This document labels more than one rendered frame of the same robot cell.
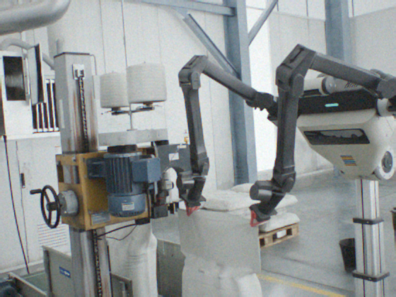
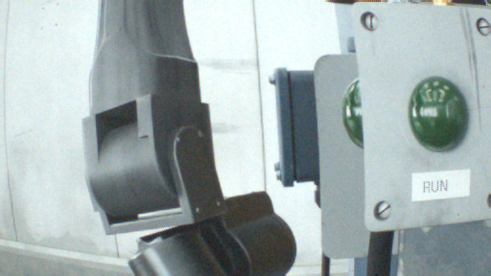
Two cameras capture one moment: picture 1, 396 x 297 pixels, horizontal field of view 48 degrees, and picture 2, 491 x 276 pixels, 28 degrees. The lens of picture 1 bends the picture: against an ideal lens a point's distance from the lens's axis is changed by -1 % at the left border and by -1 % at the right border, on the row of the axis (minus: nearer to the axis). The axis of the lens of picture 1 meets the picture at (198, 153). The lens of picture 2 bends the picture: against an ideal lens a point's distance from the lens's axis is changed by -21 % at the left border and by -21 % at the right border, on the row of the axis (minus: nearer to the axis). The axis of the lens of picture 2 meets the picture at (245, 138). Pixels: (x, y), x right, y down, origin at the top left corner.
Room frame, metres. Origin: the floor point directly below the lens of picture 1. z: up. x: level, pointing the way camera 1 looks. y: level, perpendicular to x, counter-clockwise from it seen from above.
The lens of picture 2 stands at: (2.60, -0.24, 1.30)
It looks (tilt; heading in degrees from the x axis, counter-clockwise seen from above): 3 degrees down; 156
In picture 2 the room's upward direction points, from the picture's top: 3 degrees counter-clockwise
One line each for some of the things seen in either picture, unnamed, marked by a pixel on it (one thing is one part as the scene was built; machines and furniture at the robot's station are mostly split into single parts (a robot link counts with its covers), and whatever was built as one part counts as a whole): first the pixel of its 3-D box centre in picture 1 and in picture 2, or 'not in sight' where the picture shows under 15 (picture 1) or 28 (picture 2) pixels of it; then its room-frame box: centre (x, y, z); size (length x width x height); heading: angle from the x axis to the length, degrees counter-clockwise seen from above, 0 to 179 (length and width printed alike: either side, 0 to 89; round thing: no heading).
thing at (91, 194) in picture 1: (102, 185); not in sight; (1.98, 0.43, 1.18); 0.34 x 0.25 x 0.31; 131
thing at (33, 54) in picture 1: (35, 75); not in sight; (3.80, 1.32, 1.95); 0.30 x 0.01 x 0.48; 41
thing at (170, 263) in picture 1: (161, 270); not in sight; (2.75, 0.28, 0.54); 1.05 x 0.02 x 0.41; 41
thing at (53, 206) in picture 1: (49, 206); not in sight; (1.80, 0.62, 1.13); 0.18 x 0.11 x 0.18; 41
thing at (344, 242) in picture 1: (356, 255); not in sight; (4.00, -1.37, 0.13); 0.30 x 0.30 x 0.26
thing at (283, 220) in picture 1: (271, 221); not in sight; (5.37, -0.83, 0.20); 0.67 x 0.43 x 0.15; 131
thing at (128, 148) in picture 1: (122, 148); not in sight; (1.78, 0.30, 1.35); 0.12 x 0.12 x 0.04
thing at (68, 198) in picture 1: (66, 203); not in sight; (1.85, 0.56, 1.14); 0.11 x 0.06 x 0.11; 41
